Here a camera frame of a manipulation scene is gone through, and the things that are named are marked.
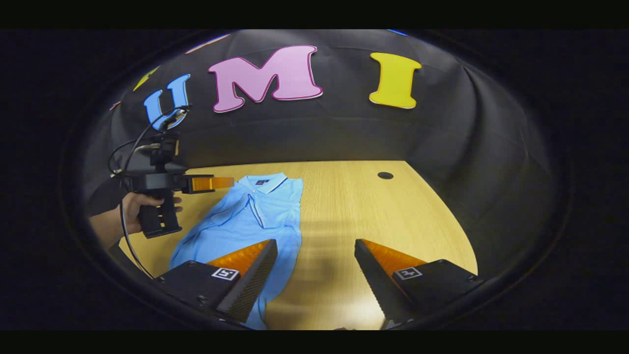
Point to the light blue T-shirt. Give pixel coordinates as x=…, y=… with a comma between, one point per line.
x=245, y=216

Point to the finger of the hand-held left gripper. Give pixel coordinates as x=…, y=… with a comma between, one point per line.
x=209, y=183

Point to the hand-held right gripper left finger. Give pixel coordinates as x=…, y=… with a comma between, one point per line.
x=255, y=280

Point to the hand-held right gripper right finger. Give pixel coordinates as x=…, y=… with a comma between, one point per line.
x=378, y=280

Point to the black backdrop cloth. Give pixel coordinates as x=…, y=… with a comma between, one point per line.
x=344, y=132

